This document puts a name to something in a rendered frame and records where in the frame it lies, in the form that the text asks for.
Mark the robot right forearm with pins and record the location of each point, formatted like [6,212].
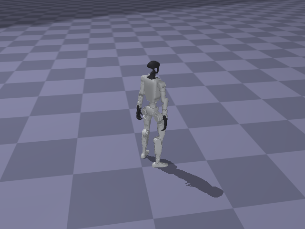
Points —
[164,107]

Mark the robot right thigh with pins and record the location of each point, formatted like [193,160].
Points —
[160,125]

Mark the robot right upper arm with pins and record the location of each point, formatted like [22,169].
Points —
[161,85]

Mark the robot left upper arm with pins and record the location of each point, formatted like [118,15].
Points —
[142,85]

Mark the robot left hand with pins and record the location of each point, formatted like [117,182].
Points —
[138,116]

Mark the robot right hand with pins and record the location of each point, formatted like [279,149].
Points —
[165,122]

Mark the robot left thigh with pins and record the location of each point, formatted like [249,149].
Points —
[147,121]

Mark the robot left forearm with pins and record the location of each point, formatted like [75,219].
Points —
[140,100]

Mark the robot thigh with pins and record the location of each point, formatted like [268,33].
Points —
[160,125]
[147,121]

